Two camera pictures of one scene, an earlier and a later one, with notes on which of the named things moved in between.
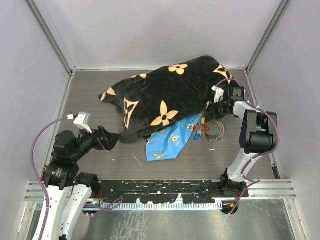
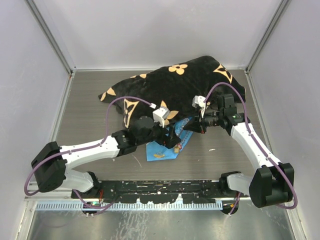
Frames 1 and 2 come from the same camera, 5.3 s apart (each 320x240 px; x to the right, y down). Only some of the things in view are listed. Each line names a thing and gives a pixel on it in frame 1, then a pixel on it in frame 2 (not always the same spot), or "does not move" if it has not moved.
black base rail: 167,191 does not move
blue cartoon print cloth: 167,143 does not move
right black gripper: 217,116 -> 198,124
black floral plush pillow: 149,102 does not move
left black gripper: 102,136 -> 168,141
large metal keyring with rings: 200,128 -> 180,125
